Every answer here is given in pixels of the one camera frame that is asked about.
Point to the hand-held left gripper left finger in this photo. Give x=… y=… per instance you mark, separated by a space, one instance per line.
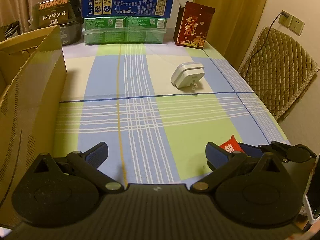
x=96 y=153

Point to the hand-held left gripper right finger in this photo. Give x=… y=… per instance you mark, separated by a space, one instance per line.
x=216 y=155

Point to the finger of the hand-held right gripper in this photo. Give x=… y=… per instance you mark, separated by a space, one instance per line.
x=248 y=149

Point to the red candy packet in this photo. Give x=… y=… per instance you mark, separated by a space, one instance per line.
x=230 y=146

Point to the large cardboard box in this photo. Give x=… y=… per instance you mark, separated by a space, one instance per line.
x=35 y=100

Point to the plaid tablecloth desktop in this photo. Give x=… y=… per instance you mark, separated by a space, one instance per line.
x=175 y=120

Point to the chair with quilted cover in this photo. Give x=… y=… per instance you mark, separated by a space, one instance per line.
x=277 y=75

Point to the white power adapter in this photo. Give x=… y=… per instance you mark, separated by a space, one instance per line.
x=186 y=76

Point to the green shrink-wrapped drink packs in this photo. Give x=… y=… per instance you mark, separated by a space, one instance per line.
x=125 y=31

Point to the red gift box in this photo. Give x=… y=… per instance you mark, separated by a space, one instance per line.
x=193 y=25

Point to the golden yellow curtain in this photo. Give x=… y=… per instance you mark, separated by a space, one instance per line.
x=232 y=12

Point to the black charger plug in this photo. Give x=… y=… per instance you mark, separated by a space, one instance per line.
x=284 y=14

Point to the black box with gold print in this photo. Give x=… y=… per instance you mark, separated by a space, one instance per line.
x=55 y=11

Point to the blue milk carton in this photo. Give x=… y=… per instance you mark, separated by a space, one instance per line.
x=127 y=3

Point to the wall socket plate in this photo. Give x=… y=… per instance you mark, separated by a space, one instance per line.
x=285 y=21
x=297 y=25

